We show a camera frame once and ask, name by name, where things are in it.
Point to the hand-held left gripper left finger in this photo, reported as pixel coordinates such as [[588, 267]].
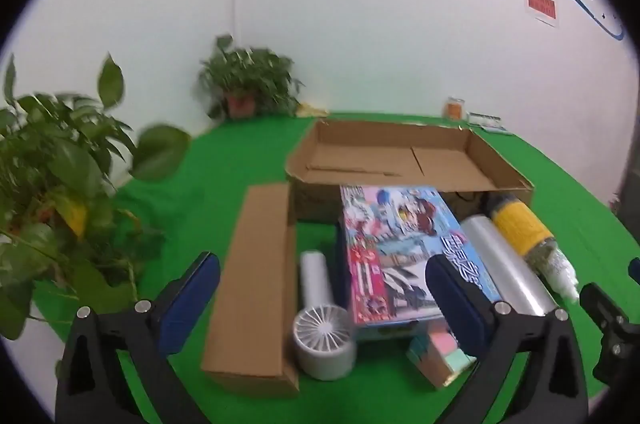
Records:
[[192, 299]]

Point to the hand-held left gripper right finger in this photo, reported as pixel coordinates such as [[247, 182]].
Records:
[[450, 304]]

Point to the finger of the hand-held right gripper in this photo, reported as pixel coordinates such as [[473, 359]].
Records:
[[635, 269], [607, 319]]

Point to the pastel puzzle cube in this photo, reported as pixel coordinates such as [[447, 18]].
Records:
[[440, 349]]

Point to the long narrow cardboard box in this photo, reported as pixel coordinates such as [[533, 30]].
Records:
[[250, 279]]

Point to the silver steel tumbler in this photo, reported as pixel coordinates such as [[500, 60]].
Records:
[[500, 264]]

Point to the colourful printed box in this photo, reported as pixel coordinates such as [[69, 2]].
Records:
[[400, 244]]

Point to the yellow label bottle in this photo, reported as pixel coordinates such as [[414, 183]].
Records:
[[520, 224]]

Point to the white handheld fan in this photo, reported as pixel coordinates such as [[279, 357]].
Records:
[[322, 334]]

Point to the large cardboard box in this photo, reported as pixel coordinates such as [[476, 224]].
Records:
[[380, 154]]

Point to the orange labelled jar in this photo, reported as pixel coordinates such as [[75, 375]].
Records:
[[456, 108]]

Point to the large leafy plant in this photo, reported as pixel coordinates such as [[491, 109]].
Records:
[[50, 164]]

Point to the yellow crumpled paper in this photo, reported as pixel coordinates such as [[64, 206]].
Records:
[[312, 110]]

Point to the small potted plant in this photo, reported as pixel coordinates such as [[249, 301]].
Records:
[[245, 74]]

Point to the red wall notice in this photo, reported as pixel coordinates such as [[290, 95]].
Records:
[[541, 4]]

